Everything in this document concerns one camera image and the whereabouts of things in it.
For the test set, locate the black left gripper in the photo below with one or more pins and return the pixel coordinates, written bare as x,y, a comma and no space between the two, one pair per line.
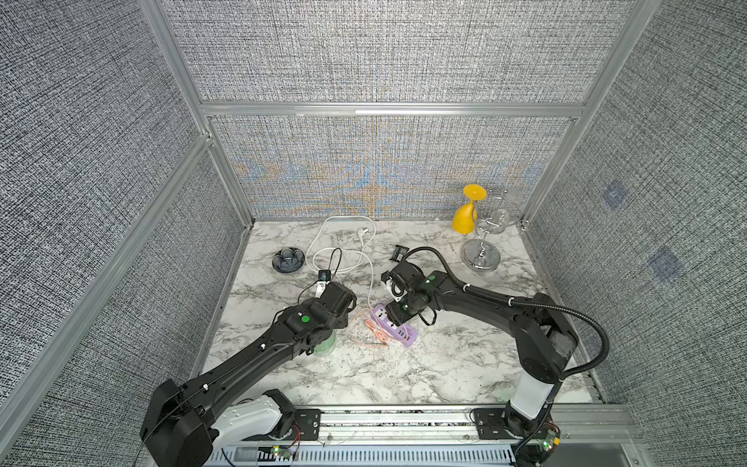
341,323

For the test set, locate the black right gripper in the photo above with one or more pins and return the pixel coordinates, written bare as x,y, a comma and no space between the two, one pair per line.
394,313

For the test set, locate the purple power strip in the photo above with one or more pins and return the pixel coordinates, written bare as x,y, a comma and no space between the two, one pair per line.
387,330

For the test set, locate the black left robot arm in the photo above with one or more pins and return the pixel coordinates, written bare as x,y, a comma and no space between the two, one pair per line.
180,424

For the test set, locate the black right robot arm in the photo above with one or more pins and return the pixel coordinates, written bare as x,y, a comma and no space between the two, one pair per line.
545,338

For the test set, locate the small black packet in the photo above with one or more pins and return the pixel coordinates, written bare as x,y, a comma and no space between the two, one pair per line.
399,253

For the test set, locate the black patterned ceramic bowl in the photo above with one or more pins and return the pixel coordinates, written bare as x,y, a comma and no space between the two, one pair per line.
288,260

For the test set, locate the chrome glass holder stand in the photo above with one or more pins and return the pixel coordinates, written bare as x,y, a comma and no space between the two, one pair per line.
478,253

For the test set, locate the yellow plastic wine glass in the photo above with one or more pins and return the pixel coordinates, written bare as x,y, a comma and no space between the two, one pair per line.
464,220

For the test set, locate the clear wine glass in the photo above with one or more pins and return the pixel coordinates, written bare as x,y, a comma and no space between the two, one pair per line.
504,210

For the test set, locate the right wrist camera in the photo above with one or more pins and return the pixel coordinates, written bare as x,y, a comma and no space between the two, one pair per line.
399,280

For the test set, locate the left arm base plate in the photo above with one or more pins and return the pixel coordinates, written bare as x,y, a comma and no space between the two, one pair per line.
303,425

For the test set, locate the aluminium front rail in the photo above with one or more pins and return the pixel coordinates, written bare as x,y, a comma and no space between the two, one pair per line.
422,435

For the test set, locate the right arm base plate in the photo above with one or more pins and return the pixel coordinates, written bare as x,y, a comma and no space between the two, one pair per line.
491,425

